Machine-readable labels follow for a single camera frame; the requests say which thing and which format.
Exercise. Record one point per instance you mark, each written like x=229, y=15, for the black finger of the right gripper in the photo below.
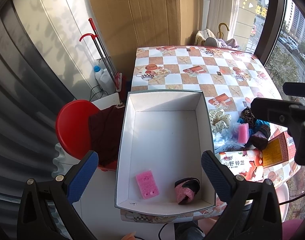
x=294, y=89
x=276, y=111

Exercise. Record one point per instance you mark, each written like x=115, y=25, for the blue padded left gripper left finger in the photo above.
x=79, y=176

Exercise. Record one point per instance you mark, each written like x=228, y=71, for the cream polka dot scrunchie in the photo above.
x=219, y=120

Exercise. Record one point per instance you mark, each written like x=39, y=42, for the dark maroon knitted scrunchie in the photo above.
x=260, y=138

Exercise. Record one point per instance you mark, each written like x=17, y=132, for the blue cloth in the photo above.
x=255, y=125

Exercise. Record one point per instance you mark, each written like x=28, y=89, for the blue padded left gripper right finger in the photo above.
x=219, y=175

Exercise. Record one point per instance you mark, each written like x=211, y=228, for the red handled mop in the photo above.
x=115, y=76

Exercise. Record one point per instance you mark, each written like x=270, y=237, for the leopard print scrunchie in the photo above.
x=247, y=117

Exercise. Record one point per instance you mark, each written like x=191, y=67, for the tissue pack with red print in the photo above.
x=248, y=164

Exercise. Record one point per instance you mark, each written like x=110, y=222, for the white plastic jug blue cap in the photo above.
x=104, y=80

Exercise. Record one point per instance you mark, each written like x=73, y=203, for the white open cardboard box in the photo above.
x=165, y=131

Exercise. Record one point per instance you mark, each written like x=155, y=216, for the orange yellow paper box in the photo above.
x=279, y=150

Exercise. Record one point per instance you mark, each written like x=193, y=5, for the red plastic chair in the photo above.
x=72, y=129

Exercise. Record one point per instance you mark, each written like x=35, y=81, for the pink sponge block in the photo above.
x=147, y=184
x=243, y=133

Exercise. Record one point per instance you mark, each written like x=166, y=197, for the light blue fluffy toy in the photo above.
x=227, y=140

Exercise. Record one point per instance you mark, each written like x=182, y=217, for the umbrella with yellow handle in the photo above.
x=221, y=27

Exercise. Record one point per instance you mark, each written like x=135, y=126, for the large brown cardboard sheet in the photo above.
x=126, y=25

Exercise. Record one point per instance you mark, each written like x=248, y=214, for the pile of clothes by window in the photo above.
x=206, y=38

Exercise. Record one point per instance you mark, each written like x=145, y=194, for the checkered printed tablecloth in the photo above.
x=229, y=79

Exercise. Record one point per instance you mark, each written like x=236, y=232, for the dark red cloth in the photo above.
x=105, y=129

